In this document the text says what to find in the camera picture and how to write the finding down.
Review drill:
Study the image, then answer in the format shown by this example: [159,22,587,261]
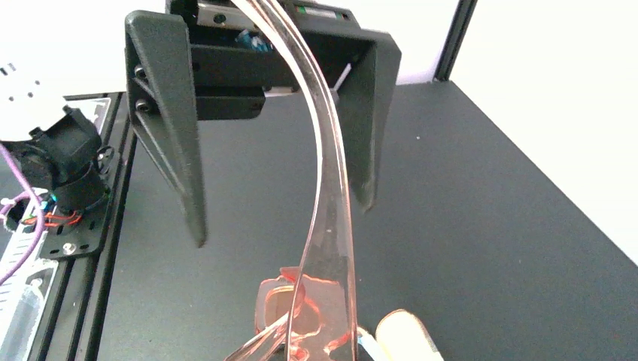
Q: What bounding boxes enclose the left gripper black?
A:
[124,1,402,247]

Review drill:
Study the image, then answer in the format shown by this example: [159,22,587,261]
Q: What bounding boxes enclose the pink transparent sunglasses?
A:
[227,1,358,360]

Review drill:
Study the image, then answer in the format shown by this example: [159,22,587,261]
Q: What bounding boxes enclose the brown plaid glasses case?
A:
[375,309,444,361]

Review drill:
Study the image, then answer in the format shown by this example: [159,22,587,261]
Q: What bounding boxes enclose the light blue cleaning cloth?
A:
[357,326,390,361]

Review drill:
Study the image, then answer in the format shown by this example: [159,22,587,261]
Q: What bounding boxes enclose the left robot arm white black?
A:
[1,1,402,245]

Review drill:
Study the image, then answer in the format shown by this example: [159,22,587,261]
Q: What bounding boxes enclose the left rear frame post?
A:
[433,0,478,81]

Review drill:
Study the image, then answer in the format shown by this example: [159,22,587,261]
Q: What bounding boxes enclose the black aluminium frame rail front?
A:
[28,93,137,360]

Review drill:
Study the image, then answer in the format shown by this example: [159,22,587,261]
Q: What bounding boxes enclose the white slotted cable duct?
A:
[1,232,58,360]

